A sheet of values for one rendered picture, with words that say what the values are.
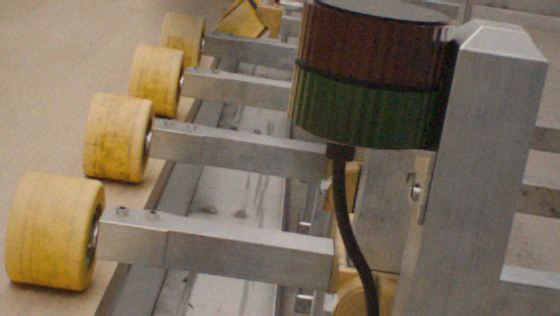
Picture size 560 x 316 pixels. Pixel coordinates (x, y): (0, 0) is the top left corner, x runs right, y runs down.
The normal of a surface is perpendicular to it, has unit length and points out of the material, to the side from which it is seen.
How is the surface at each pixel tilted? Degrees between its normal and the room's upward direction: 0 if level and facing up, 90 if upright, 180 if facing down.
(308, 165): 90
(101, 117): 47
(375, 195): 90
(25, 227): 67
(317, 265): 90
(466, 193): 90
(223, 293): 0
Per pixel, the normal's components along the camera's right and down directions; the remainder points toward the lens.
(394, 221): -0.03, 0.29
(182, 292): 0.15, -0.95
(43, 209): 0.07, -0.38
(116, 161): -0.07, 0.58
